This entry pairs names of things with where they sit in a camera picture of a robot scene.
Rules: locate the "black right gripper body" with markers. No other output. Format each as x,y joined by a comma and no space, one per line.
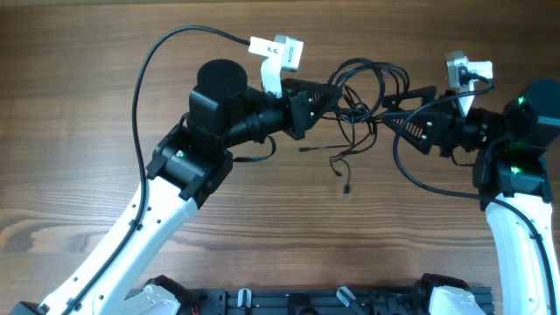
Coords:
454,128

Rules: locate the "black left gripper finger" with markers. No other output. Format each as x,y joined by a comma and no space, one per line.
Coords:
316,93
304,115

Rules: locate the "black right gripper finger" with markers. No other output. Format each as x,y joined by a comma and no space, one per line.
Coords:
424,130
425,94

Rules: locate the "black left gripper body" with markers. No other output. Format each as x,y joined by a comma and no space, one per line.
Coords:
288,126

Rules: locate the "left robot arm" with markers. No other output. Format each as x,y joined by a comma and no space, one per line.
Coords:
186,167

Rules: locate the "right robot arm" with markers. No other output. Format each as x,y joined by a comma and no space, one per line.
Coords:
510,175

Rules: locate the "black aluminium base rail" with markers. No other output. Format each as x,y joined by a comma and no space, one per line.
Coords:
294,302

